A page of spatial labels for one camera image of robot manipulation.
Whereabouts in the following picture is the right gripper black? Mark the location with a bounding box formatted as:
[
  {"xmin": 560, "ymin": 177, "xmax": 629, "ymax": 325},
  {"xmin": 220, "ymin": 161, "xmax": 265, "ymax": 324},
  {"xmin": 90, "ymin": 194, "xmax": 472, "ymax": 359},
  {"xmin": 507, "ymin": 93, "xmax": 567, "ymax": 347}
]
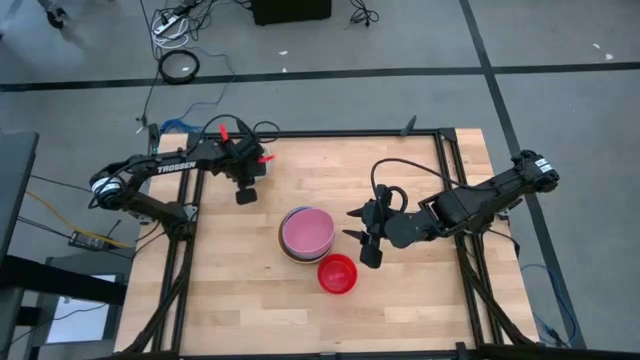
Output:
[{"xmin": 341, "ymin": 197, "xmax": 401, "ymax": 246}]

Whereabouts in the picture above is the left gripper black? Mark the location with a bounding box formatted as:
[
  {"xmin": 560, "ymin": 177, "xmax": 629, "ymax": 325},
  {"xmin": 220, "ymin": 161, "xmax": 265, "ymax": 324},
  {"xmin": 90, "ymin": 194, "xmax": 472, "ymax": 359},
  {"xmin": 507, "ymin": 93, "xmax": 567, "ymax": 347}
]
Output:
[{"xmin": 214, "ymin": 132, "xmax": 269, "ymax": 189}]

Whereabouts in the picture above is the pink plastic bowl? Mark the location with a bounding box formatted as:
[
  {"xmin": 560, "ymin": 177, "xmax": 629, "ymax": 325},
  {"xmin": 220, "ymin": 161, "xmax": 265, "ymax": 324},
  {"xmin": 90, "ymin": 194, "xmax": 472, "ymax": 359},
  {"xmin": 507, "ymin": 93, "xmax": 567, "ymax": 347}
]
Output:
[{"xmin": 281, "ymin": 207, "xmax": 337, "ymax": 261}]

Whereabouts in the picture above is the red plastic bowl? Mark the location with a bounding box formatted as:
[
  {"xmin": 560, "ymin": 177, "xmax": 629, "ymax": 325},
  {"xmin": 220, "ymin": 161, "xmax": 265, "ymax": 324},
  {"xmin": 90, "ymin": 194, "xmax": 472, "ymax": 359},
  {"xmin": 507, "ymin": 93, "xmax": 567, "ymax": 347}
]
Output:
[{"xmin": 317, "ymin": 253, "xmax": 359, "ymax": 296}]

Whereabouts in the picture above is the large peach plastic bowl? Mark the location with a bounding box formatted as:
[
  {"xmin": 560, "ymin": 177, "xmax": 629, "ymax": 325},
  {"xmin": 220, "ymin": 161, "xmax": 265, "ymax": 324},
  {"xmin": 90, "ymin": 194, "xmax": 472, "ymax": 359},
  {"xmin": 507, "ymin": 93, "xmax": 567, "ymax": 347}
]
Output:
[{"xmin": 277, "ymin": 219, "xmax": 334, "ymax": 265}]

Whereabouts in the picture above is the white power strip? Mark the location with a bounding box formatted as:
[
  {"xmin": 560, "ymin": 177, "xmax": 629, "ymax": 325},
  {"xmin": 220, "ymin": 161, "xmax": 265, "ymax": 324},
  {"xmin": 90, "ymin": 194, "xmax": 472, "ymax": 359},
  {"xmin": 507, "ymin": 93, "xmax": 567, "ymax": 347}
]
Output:
[{"xmin": 152, "ymin": 12, "xmax": 189, "ymax": 36}]

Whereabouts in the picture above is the black rectangular equipment box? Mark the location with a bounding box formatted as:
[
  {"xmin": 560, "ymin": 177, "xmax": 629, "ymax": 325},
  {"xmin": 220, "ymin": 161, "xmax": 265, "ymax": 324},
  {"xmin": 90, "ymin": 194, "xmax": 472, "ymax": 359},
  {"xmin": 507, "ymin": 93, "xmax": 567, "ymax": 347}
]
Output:
[{"xmin": 251, "ymin": 0, "xmax": 333, "ymax": 26}]

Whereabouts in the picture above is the small black floor device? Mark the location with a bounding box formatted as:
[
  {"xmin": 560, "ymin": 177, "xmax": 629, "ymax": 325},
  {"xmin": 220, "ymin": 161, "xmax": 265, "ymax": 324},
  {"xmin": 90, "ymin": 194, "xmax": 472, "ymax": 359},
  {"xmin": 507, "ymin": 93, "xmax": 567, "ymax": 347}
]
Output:
[{"xmin": 68, "ymin": 230, "xmax": 109, "ymax": 251}]

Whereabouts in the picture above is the black desk beam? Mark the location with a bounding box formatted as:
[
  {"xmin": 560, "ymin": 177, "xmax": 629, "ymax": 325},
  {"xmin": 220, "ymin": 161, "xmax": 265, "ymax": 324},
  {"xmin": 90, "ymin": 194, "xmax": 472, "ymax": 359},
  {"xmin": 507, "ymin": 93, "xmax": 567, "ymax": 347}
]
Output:
[{"xmin": 0, "ymin": 254, "xmax": 127, "ymax": 306}]

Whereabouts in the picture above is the grey side table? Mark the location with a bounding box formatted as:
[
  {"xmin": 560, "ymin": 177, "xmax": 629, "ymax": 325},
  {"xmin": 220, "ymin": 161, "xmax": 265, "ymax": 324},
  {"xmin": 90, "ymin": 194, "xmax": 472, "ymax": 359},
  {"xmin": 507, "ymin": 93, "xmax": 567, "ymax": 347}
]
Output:
[{"xmin": 24, "ymin": 252, "xmax": 129, "ymax": 360}]

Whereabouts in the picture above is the black desk top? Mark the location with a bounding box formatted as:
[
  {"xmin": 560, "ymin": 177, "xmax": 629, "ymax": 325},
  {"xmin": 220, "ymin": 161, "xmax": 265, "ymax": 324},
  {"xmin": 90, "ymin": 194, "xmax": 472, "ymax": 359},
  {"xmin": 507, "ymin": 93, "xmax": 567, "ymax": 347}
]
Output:
[{"xmin": 0, "ymin": 129, "xmax": 40, "ymax": 264}]

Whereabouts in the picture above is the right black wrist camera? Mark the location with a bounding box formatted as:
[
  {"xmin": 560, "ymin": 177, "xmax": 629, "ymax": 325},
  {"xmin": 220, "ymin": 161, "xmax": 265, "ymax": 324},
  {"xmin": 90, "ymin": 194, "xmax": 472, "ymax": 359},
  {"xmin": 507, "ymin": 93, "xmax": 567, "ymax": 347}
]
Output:
[{"xmin": 359, "ymin": 243, "xmax": 384, "ymax": 270}]

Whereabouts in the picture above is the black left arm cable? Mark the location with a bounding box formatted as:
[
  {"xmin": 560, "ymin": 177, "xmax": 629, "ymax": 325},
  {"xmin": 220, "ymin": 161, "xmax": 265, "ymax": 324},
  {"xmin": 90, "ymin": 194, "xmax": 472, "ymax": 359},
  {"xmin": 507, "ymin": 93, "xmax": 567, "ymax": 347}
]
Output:
[{"xmin": 197, "ymin": 113, "xmax": 281, "ymax": 146}]

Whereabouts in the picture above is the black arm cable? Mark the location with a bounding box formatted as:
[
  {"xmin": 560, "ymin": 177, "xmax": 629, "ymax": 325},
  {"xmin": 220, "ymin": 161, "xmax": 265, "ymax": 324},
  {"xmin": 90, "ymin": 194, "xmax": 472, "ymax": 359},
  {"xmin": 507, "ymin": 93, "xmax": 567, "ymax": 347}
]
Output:
[
  {"xmin": 197, "ymin": 113, "xmax": 281, "ymax": 146},
  {"xmin": 370, "ymin": 157, "xmax": 467, "ymax": 201}
]

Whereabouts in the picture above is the blue cable bundle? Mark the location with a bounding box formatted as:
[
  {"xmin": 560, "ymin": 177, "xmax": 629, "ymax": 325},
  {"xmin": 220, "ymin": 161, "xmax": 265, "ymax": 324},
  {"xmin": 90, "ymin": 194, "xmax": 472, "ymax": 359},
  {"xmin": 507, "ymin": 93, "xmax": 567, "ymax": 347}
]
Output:
[{"xmin": 159, "ymin": 117, "xmax": 204, "ymax": 135}]

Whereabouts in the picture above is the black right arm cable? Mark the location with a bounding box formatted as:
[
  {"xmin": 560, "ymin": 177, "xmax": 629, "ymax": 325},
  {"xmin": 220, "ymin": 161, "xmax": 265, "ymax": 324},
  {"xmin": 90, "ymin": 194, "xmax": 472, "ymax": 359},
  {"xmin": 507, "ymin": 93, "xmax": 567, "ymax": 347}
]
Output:
[{"xmin": 370, "ymin": 157, "xmax": 467, "ymax": 201}]

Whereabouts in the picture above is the black aluminium table frame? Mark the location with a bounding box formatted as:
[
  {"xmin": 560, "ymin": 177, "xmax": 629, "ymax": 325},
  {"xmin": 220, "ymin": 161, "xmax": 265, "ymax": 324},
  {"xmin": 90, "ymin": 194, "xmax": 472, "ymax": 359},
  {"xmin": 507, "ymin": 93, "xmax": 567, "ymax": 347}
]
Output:
[{"xmin": 114, "ymin": 127, "xmax": 541, "ymax": 360}]

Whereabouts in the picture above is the black floor ring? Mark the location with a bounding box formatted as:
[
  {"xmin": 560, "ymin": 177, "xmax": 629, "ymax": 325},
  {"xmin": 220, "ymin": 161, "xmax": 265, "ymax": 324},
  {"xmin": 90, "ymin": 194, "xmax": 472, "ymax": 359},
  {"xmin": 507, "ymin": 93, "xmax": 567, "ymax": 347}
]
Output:
[{"xmin": 157, "ymin": 48, "xmax": 201, "ymax": 85}]

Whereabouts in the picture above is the white coiled cable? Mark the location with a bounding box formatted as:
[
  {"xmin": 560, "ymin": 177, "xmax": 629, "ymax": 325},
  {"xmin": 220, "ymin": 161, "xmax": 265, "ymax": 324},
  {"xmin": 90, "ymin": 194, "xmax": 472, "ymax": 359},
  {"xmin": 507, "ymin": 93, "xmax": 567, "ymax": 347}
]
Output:
[{"xmin": 152, "ymin": 29, "xmax": 191, "ymax": 49}]

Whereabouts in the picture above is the black floor cable bunch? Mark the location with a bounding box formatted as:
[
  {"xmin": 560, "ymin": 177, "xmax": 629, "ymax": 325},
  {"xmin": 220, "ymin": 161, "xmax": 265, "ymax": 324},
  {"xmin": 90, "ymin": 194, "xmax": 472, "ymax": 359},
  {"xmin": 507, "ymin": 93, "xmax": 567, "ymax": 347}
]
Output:
[{"xmin": 347, "ymin": 0, "xmax": 380, "ymax": 29}]

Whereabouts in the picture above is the yellow floor cable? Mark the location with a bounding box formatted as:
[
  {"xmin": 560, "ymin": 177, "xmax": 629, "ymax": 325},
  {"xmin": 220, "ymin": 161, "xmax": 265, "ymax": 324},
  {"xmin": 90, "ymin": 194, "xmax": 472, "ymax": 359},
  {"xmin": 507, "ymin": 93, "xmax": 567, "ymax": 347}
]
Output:
[{"xmin": 24, "ymin": 189, "xmax": 136, "ymax": 250}]

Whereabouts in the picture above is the long blue floor cable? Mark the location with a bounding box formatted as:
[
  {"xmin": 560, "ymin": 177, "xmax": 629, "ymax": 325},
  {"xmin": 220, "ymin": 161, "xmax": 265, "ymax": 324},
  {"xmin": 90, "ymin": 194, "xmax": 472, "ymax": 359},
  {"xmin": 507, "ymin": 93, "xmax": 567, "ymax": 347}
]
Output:
[{"xmin": 519, "ymin": 262, "xmax": 579, "ymax": 349}]

